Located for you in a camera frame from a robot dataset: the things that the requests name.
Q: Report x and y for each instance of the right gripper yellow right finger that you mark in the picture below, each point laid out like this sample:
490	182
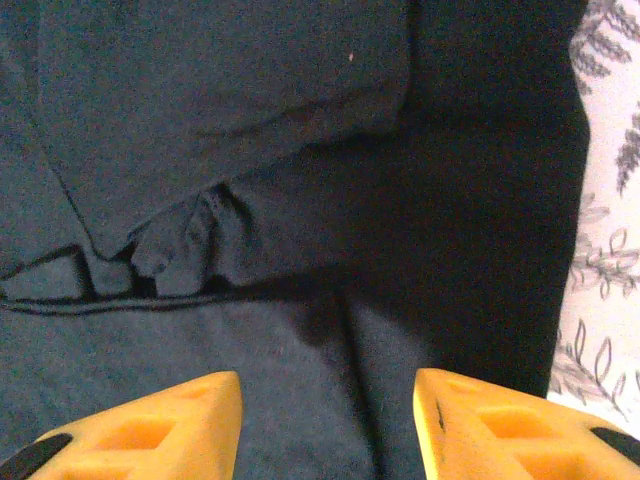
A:
510	440

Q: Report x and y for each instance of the black garment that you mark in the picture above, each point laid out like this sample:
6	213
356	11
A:
250	150

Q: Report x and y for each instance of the floral tablecloth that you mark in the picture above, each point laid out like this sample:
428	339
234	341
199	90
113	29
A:
610	150

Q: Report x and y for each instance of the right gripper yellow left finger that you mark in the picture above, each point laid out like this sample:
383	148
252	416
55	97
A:
150	440

